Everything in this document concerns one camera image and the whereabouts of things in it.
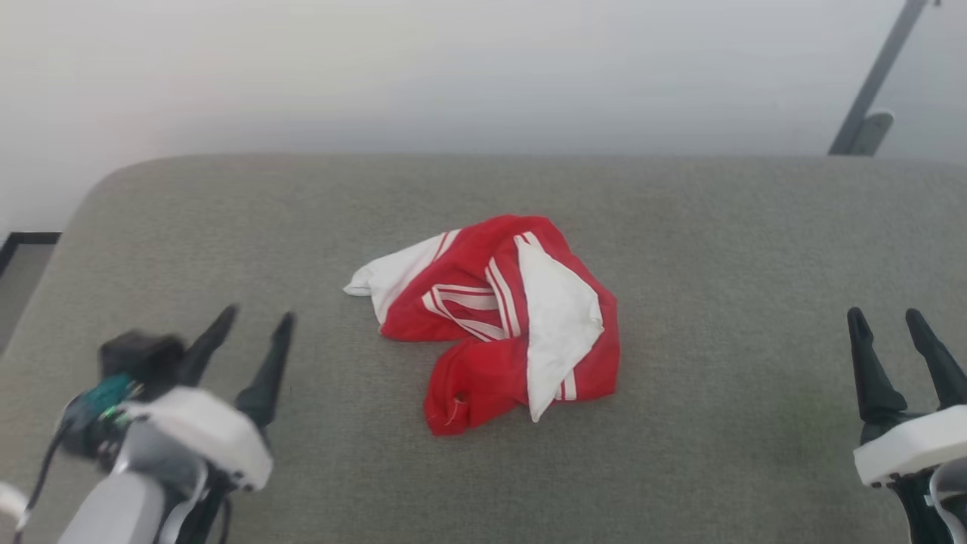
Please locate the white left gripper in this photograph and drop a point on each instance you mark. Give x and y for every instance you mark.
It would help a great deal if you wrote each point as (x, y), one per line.
(204, 431)

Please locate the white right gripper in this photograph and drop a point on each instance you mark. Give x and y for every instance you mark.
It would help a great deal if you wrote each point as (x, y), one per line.
(914, 446)

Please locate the red and white jersey garment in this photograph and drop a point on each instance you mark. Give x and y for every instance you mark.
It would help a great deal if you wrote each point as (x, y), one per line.
(468, 302)

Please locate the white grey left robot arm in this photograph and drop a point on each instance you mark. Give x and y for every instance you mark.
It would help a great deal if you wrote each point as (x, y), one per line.
(121, 506)

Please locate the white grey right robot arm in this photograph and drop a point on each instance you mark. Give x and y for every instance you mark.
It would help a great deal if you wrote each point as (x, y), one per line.
(940, 506)

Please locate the dark grey slanted pole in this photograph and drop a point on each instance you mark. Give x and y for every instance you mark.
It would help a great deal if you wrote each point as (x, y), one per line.
(876, 75)

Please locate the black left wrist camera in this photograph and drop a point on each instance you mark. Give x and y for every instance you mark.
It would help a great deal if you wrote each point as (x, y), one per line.
(143, 355)

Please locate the grey pole bracket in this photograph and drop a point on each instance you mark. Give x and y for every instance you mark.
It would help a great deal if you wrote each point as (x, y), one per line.
(872, 134)

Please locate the black floor frame strip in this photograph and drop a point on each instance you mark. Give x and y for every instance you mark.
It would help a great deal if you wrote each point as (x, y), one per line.
(23, 240)

